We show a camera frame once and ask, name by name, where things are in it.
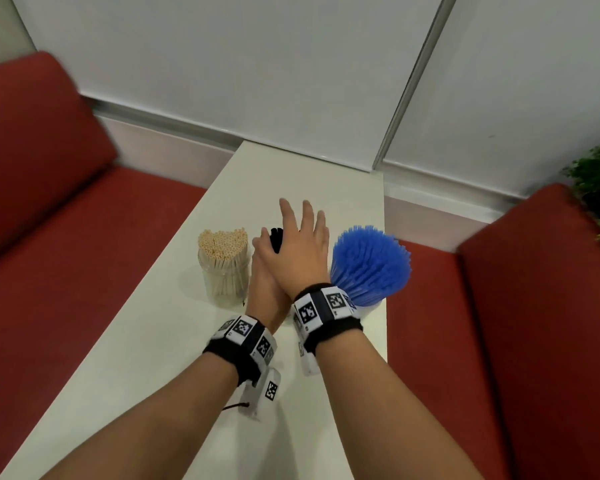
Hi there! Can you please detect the person's left hand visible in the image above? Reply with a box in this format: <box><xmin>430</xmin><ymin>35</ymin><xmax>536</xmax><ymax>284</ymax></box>
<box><xmin>245</xmin><ymin>252</ymin><xmax>293</xmax><ymax>335</ymax></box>

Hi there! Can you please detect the person's right hand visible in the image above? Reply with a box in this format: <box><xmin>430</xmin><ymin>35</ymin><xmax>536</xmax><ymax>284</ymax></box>
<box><xmin>252</xmin><ymin>198</ymin><xmax>331</xmax><ymax>301</ymax></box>

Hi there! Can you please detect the clear glass jar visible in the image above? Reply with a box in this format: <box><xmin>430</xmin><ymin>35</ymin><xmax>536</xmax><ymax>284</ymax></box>
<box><xmin>197</xmin><ymin>228</ymin><xmax>252</xmax><ymax>301</ymax></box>

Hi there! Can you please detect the small bunch of blue straws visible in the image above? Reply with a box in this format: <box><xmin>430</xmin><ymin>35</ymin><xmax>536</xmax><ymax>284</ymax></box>
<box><xmin>329</xmin><ymin>224</ymin><xmax>413</xmax><ymax>308</ymax></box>

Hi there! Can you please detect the frosted plastic jar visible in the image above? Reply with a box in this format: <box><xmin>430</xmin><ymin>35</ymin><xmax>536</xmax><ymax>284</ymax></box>
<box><xmin>355</xmin><ymin>300</ymin><xmax>383</xmax><ymax>321</ymax></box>

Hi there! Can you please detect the person's left forearm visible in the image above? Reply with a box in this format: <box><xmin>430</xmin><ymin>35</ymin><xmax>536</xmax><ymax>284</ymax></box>
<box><xmin>39</xmin><ymin>352</ymin><xmax>239</xmax><ymax>480</ymax></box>

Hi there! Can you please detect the person's right forearm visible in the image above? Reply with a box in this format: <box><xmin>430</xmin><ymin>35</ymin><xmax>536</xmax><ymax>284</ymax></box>
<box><xmin>315</xmin><ymin>330</ymin><xmax>483</xmax><ymax>480</ymax></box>

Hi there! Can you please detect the black left wristband with markers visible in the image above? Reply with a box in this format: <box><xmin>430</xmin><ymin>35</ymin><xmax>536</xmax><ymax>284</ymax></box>
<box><xmin>203</xmin><ymin>314</ymin><xmax>279</xmax><ymax>387</ymax></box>

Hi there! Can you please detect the black wristband with markers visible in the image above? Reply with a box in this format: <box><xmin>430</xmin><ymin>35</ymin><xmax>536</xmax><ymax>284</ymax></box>
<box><xmin>203</xmin><ymin>314</ymin><xmax>279</xmax><ymax>387</ymax></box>
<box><xmin>292</xmin><ymin>283</ymin><xmax>365</xmax><ymax>355</ymax></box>

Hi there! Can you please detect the black right wristband with markers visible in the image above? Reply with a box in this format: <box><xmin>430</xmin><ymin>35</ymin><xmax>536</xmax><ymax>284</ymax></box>
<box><xmin>292</xmin><ymin>283</ymin><xmax>365</xmax><ymax>355</ymax></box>

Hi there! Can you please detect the red sofa beside plant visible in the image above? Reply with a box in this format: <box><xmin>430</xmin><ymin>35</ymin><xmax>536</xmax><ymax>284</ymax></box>
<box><xmin>385</xmin><ymin>183</ymin><xmax>600</xmax><ymax>480</ymax></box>

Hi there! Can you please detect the green plant hedge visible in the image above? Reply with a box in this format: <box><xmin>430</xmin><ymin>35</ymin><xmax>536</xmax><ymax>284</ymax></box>
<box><xmin>562</xmin><ymin>132</ymin><xmax>600</xmax><ymax>253</ymax></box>

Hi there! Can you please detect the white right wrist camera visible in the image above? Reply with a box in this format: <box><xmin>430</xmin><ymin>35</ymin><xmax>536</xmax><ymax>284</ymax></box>
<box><xmin>295</xmin><ymin>339</ymin><xmax>322</xmax><ymax>377</ymax></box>

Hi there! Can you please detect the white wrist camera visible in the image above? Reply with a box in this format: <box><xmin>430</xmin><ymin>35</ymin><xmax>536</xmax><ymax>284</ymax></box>
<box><xmin>295</xmin><ymin>339</ymin><xmax>322</xmax><ymax>377</ymax></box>
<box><xmin>239</xmin><ymin>367</ymin><xmax>283</xmax><ymax>421</ymax></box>

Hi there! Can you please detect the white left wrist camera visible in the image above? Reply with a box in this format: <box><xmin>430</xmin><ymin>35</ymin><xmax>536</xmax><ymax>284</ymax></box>
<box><xmin>239</xmin><ymin>367</ymin><xmax>283</xmax><ymax>421</ymax></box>

